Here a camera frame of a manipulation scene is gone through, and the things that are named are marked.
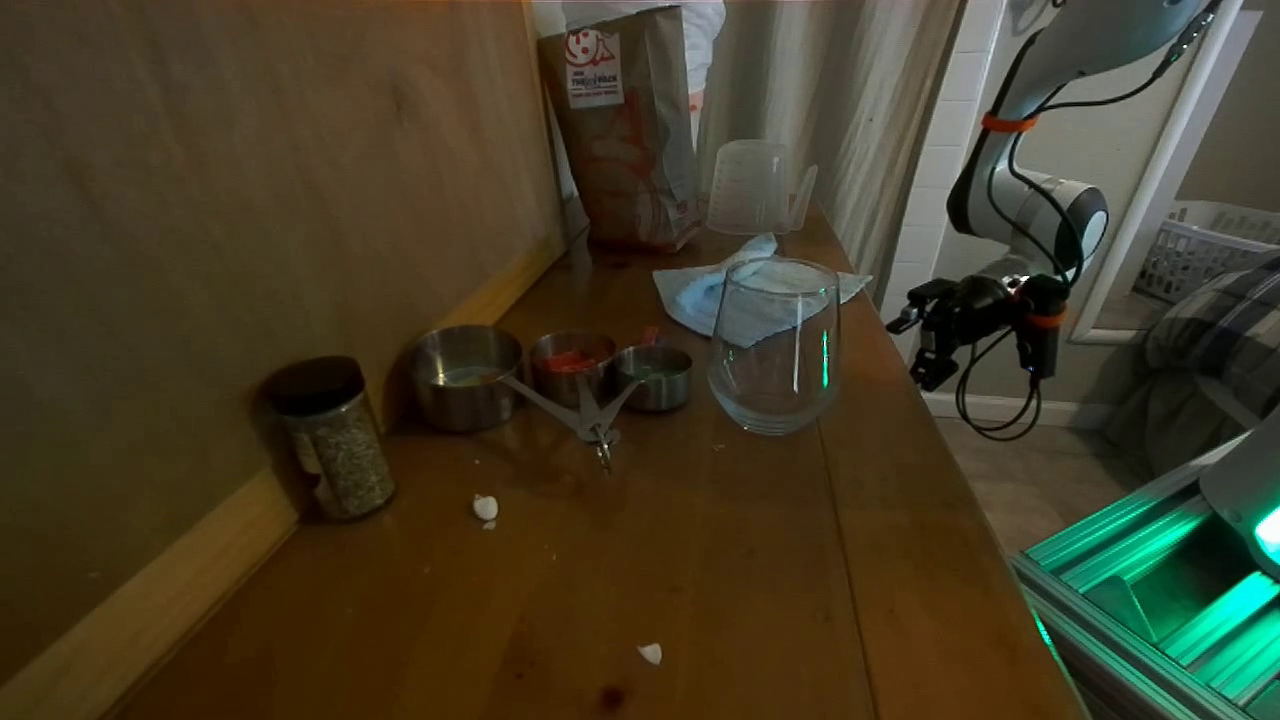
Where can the translucent plastic measuring jug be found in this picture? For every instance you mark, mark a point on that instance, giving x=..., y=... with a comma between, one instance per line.
x=759, y=185

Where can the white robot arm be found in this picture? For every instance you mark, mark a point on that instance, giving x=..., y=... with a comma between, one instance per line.
x=1087, y=58

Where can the small steel measuring cup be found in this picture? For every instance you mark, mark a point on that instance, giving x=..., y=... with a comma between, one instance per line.
x=649, y=378

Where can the white framed mirror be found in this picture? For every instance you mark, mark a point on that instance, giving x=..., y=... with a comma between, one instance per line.
x=1219, y=140

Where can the medium steel measuring cup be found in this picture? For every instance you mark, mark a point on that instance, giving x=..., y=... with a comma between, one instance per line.
x=569, y=370

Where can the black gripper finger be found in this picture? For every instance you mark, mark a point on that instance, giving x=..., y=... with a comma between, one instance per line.
x=908, y=317
x=928, y=370

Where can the white crumb near jar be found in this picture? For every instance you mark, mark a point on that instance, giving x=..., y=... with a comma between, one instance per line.
x=485, y=510

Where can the white crumb front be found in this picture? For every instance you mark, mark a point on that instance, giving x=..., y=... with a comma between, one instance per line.
x=649, y=652

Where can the large steel measuring cup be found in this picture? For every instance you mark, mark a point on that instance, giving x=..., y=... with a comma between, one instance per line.
x=470, y=378

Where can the clear stemless glass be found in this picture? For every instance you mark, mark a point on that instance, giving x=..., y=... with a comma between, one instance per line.
x=787, y=382

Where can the light blue towel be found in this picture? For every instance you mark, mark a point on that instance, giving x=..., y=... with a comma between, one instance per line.
x=753, y=292

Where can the green lit aluminium frame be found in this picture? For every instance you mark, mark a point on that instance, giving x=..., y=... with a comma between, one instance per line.
x=1165, y=606

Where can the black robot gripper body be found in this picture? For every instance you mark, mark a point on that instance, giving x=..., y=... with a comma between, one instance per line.
x=982, y=304

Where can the plaid blanket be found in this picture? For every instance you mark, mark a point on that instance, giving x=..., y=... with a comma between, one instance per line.
x=1201, y=374

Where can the brown paper bag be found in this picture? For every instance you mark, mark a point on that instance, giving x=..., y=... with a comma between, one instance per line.
x=627, y=87

